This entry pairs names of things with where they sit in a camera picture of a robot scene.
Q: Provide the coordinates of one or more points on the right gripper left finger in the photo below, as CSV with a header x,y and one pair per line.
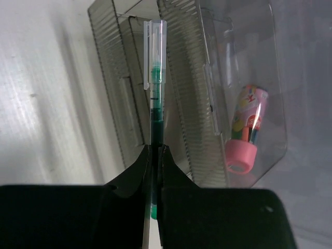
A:
x,y
113,215

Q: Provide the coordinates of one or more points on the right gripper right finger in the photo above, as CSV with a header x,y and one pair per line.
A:
x,y
193,217

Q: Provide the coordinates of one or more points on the clear plastic drawer organizer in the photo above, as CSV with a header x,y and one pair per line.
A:
x,y
214,49

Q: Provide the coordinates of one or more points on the green gel pen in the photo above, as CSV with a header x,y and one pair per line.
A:
x,y
155,43

